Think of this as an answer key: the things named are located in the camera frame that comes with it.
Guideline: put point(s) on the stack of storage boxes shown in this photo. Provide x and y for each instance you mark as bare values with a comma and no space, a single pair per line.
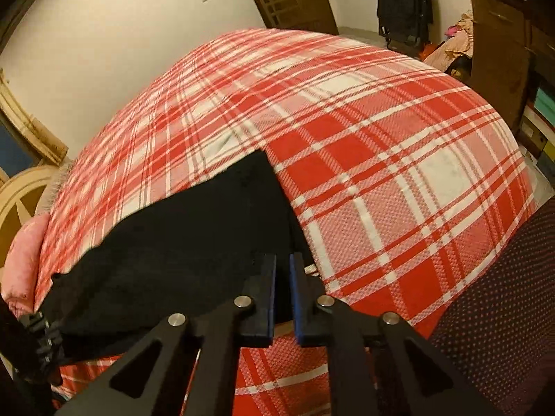
542,125

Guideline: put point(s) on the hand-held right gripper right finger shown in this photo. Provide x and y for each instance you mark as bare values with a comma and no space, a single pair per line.
297,294

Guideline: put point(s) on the black luggage bag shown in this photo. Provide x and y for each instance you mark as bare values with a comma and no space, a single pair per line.
401,4

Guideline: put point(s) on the pink folded blanket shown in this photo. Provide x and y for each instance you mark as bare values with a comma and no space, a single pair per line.
24,260

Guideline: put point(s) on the dark dotted garment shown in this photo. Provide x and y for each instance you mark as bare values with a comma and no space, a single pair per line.
498,312

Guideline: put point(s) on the brown wooden wardrobe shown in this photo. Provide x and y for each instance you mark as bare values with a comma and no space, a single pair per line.
498,52

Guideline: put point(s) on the black pants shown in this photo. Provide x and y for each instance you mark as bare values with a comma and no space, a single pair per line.
173,247

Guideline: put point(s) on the red plaid blanket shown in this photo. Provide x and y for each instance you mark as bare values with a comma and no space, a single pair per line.
390,160

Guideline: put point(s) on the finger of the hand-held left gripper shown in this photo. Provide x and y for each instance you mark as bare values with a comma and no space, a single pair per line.
47,338

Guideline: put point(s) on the cream wooden headboard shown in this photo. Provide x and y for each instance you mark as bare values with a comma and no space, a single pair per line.
17,199

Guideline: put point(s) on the grey striped pillow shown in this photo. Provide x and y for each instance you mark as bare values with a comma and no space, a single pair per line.
54,186

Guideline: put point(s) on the pile of clothes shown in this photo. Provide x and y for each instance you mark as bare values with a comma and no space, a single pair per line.
451,47

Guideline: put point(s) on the window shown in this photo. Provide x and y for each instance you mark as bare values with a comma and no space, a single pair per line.
11,151

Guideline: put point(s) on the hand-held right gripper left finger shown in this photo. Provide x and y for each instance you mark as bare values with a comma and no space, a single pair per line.
268,294

